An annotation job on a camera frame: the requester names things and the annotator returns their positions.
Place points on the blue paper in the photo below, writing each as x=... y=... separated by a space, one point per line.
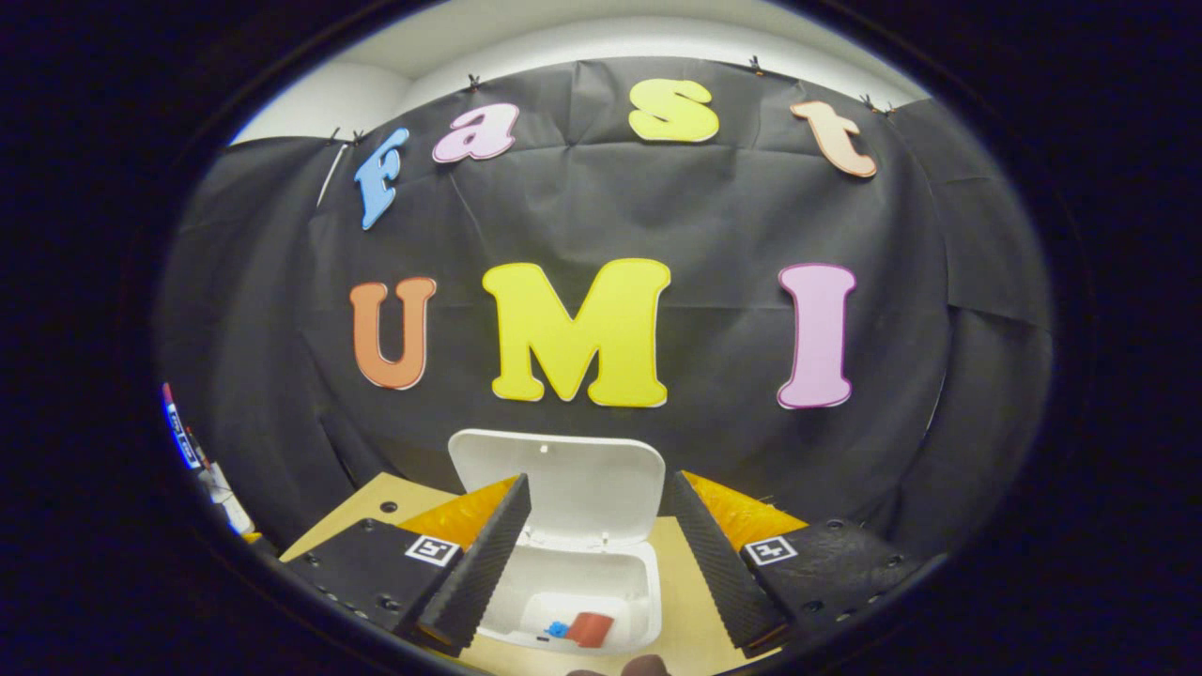
x=558 y=629

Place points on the white plastic object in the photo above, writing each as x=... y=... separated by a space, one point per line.
x=225 y=498

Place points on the wooden desktop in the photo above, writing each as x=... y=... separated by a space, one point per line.
x=681 y=610

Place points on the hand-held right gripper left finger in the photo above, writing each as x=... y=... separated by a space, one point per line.
x=479 y=573

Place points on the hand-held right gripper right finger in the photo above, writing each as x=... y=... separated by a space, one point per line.
x=723 y=573

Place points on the computer monitor screen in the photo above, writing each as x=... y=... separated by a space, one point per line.
x=180 y=427

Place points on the white desktop garbage bin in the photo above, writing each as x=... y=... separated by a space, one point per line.
x=592 y=488

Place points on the black backdrop cloth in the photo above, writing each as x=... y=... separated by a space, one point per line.
x=704 y=216

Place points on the red pop can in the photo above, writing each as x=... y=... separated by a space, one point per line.
x=590 y=629

